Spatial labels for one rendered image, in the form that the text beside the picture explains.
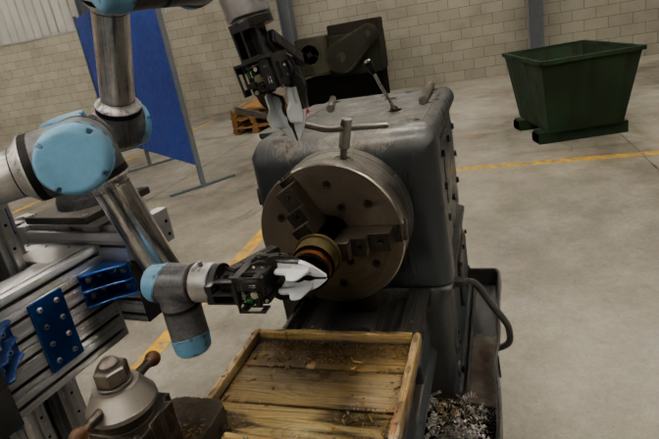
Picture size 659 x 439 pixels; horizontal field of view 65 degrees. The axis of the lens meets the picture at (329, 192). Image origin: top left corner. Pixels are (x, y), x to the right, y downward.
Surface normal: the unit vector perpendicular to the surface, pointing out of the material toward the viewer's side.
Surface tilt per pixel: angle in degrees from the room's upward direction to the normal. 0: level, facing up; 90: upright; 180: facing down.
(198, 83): 90
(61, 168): 90
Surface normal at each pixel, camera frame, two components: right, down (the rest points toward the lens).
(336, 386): -0.17, -0.94
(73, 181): 0.46, 0.17
